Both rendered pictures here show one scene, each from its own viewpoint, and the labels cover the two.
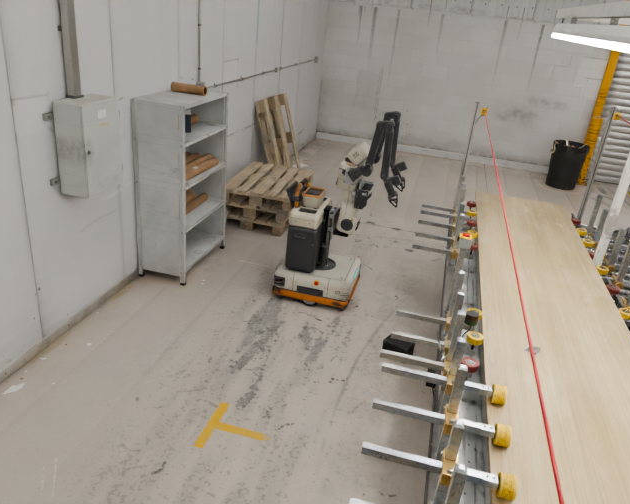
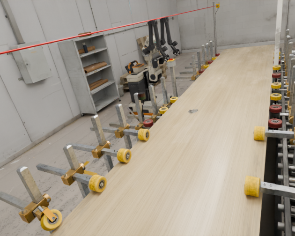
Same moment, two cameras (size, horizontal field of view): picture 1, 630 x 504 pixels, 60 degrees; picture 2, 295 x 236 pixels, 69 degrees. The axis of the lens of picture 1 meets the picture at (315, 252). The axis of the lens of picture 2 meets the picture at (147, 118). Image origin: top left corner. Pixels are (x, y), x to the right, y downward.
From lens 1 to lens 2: 1.64 m
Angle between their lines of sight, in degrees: 19
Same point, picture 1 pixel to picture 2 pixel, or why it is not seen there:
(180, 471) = (54, 190)
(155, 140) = (69, 57)
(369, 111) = (202, 34)
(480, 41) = not seen: outside the picture
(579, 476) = (161, 176)
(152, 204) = (77, 85)
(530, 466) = (132, 172)
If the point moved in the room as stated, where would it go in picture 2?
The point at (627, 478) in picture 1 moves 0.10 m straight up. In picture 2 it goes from (195, 176) to (194, 160)
